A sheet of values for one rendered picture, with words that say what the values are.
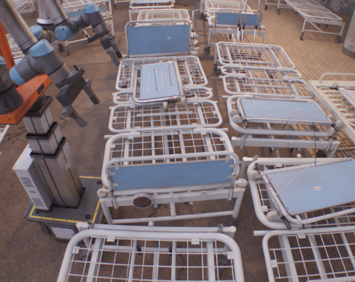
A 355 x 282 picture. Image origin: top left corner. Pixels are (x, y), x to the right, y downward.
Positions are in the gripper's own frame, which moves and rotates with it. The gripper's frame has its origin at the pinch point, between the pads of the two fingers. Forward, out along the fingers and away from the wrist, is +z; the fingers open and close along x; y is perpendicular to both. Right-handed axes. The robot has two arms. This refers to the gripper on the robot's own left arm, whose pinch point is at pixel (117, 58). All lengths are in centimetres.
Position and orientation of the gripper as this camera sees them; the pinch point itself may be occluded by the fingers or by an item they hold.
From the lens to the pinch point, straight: 151.7
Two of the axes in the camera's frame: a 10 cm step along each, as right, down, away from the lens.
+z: 4.1, 7.5, 5.2
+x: -0.8, -5.4, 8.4
